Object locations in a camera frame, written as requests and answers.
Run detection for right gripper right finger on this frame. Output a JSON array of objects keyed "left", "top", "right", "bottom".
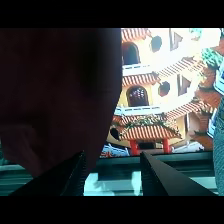
[{"left": 139, "top": 150, "right": 217, "bottom": 197}]

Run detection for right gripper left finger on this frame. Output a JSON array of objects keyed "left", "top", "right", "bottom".
[{"left": 9, "top": 150, "right": 88, "bottom": 197}]

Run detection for dark red garment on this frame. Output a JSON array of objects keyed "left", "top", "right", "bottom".
[{"left": 0, "top": 28, "right": 124, "bottom": 179}]

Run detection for blue jeans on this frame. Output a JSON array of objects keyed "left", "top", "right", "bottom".
[{"left": 211, "top": 97, "right": 224, "bottom": 197}]

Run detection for blue white striped garment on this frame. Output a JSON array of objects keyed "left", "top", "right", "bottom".
[{"left": 212, "top": 59, "right": 224, "bottom": 98}]

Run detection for silver frame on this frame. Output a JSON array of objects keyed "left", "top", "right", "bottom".
[{"left": 0, "top": 162, "right": 221, "bottom": 197}]

